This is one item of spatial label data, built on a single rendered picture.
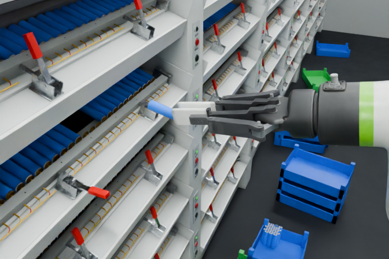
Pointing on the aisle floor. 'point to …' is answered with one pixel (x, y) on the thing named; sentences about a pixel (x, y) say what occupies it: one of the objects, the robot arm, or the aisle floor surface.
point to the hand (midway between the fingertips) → (194, 113)
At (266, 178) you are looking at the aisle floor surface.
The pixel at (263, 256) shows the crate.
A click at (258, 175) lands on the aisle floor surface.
